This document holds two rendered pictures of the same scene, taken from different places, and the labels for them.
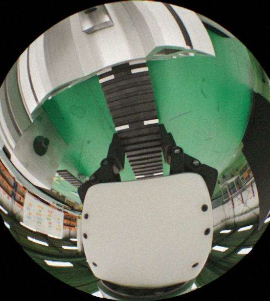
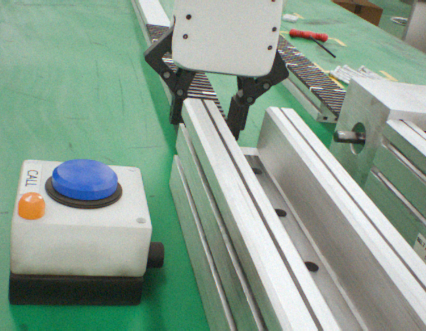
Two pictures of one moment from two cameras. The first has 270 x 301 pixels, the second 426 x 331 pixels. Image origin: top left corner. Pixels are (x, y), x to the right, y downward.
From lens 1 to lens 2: 0.49 m
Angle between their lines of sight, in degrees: 18
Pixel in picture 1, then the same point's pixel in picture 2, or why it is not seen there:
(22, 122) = (383, 157)
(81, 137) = not seen: hidden behind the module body
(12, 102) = (407, 175)
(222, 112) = (54, 141)
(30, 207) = not seen: outside the picture
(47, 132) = (352, 163)
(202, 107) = (108, 148)
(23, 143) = (377, 127)
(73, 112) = not seen: hidden behind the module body
